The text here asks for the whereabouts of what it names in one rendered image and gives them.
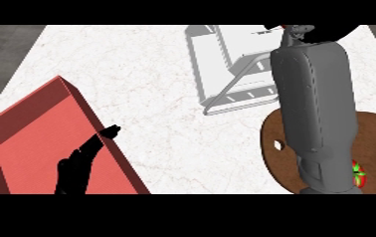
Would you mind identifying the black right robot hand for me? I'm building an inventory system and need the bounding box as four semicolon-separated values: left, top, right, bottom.
263;24;365;45

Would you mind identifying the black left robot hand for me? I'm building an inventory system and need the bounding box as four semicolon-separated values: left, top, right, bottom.
54;123;123;195

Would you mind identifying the round brown cutting board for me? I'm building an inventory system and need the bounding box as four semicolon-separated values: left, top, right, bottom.
259;110;376;195

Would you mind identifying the red and green cupcake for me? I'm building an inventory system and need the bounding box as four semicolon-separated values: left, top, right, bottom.
352;159;369;185

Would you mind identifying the red open drawer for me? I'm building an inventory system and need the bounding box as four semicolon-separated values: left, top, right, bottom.
0;75;153;195

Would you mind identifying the white tiered wire basket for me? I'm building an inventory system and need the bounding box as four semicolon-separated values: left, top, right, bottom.
185;24;287;117

